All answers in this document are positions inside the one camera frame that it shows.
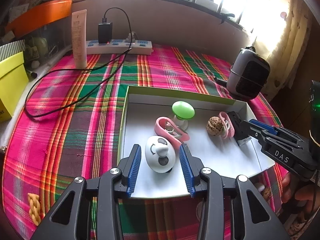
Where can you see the pink plaid tablecloth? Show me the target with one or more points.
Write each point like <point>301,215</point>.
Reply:
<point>46,154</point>

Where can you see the white plug on strip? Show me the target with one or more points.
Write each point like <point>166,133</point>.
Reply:
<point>132,37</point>

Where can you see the green striped box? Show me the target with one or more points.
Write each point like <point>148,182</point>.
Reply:
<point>11,48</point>

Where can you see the orange box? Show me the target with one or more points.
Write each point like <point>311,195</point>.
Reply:
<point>39,16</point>

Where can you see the panda round toy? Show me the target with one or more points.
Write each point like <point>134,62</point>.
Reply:
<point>160,154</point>

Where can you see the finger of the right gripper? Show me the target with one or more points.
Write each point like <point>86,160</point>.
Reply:
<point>252,130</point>
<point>262,126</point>

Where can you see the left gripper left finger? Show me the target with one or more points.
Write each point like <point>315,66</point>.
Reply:
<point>70,216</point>

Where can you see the pink cream tube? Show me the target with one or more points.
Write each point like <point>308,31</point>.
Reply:
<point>79,38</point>

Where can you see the white mushroom massager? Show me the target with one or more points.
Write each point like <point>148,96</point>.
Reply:
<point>259,186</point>

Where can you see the grey black mini heater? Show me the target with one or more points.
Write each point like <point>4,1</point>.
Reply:
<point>248,74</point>

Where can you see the person right hand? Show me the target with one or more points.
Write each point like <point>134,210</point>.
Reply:
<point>308,193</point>

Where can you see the yellow braided chain toy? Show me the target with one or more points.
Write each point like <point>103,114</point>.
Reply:
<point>34,208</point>

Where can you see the yellow shoe box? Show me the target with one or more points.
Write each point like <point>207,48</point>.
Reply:
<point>12,84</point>

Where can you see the white power strip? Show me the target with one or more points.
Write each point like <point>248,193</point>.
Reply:
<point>118,46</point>

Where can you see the yellow heart curtain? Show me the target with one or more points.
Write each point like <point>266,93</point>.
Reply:
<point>282,30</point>

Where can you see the green mushroom massager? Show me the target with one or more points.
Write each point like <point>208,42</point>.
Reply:
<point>182,112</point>

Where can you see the black rectangular device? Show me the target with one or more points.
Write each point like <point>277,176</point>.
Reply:
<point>240,136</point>

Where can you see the pink clip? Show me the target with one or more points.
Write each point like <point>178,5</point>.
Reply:
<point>228,129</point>
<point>165,127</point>

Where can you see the black charger adapter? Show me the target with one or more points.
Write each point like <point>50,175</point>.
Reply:
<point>104,32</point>

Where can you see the white cardboard box tray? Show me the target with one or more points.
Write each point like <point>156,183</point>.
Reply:
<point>143,105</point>

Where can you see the brown walnut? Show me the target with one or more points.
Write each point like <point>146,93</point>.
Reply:
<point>214,126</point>
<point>266,193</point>

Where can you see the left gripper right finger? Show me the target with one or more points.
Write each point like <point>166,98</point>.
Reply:
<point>251,216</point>

